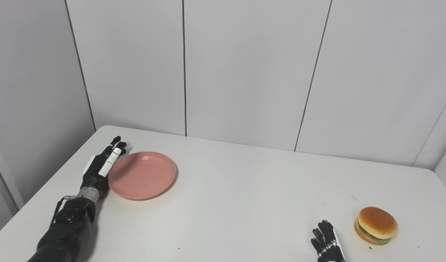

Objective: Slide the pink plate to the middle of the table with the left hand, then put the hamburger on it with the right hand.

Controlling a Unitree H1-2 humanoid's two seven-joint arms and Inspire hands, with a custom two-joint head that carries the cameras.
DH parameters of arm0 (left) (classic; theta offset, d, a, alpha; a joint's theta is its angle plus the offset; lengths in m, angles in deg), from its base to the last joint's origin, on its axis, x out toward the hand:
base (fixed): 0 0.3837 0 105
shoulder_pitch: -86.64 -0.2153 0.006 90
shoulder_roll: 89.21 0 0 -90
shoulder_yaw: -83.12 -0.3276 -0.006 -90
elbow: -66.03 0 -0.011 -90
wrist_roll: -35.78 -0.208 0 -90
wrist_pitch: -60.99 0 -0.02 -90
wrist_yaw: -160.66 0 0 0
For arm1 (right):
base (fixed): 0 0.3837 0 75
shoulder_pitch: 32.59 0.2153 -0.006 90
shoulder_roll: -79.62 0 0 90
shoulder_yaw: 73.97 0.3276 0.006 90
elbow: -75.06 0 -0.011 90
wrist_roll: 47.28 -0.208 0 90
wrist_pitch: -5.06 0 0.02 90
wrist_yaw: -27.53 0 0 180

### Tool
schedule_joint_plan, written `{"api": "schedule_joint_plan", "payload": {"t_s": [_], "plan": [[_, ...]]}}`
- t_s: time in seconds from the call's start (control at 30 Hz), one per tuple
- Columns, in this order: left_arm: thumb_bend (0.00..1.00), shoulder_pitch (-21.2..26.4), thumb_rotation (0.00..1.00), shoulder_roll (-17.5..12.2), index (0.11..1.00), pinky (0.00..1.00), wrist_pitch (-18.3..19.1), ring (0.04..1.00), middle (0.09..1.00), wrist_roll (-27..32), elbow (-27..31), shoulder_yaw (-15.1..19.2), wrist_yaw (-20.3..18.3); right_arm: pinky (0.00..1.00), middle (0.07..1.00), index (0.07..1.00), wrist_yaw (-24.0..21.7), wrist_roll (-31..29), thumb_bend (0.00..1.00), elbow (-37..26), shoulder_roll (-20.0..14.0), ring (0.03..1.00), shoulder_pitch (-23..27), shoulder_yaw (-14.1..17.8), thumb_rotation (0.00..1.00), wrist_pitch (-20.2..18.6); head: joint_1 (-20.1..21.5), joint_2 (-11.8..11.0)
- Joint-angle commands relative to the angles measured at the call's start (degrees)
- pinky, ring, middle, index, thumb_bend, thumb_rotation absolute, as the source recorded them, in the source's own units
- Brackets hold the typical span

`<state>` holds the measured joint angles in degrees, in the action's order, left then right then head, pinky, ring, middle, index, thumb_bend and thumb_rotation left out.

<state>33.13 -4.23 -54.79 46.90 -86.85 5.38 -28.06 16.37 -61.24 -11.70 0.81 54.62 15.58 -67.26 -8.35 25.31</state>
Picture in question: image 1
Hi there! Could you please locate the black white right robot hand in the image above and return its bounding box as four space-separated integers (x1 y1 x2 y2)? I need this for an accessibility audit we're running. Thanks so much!
311 220 345 262

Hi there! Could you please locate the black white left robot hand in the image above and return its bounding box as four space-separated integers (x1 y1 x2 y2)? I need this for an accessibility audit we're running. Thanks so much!
80 136 127 193

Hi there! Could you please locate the pink round plate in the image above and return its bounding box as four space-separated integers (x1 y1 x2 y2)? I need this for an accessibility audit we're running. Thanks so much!
108 151 177 201

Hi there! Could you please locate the toy hamburger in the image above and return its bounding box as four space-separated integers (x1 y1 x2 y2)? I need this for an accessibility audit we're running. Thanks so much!
354 206 398 245

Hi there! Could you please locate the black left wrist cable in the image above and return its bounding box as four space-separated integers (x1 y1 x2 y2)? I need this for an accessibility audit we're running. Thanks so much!
50 195 76 226

